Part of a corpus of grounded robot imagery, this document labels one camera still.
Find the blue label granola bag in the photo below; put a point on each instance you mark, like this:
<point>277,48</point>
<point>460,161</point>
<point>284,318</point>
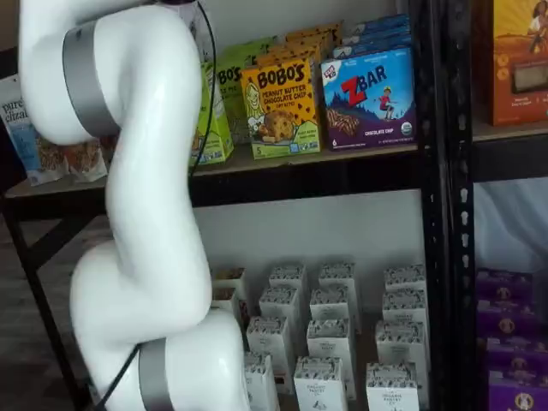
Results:
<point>19,137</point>

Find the white plastic sheet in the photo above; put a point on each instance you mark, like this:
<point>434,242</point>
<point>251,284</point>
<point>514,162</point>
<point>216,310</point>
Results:
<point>514,222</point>

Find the black metal shelf rack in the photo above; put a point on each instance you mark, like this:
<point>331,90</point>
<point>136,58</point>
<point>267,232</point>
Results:
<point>432,214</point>

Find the purple snack box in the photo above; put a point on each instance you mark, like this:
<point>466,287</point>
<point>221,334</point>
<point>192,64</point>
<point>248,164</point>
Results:
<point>507,319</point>
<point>505,282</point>
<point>518,355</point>
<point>518,394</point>

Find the blue Zbar snack box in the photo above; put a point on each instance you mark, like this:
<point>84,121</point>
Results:
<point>385,23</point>
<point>372,46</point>
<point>368,103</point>
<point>381,34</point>

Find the large orange snack box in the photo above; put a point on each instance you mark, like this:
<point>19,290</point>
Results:
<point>514,64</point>

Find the white patterned carton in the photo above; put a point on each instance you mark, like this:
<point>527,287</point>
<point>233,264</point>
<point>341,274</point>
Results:
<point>404,278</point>
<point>400,342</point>
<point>404,305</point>
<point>259,381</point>
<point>279,304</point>
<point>391,389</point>
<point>287,278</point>
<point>330,303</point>
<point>329,340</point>
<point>269,338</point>
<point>337,276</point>
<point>320,385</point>

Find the green Bobo's apple pie box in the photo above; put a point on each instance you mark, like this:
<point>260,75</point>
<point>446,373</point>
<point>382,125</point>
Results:
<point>250,51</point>
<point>218,128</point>
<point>233,85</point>

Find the neighbouring rack shelf board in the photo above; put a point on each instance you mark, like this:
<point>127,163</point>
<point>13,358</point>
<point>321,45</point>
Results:
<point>505,132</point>

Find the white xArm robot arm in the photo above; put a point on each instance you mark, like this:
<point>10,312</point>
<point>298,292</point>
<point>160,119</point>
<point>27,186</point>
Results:
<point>141,171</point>

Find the neighbouring black shelf rack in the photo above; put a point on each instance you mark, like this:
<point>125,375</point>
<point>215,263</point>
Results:
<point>460,214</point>

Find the yellow Bobo's peanut butter box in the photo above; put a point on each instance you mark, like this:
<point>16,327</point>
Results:
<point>308,40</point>
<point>295,53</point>
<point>317,30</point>
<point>282,111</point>

